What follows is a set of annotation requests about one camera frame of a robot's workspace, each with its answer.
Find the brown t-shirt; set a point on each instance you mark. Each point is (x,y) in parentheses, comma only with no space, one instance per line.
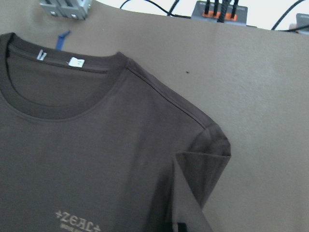
(97,144)

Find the aluminium frame post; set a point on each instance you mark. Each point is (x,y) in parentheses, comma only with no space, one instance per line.
(75,9)

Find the far black orange connector box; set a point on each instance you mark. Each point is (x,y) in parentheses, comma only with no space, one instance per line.
(213,10)

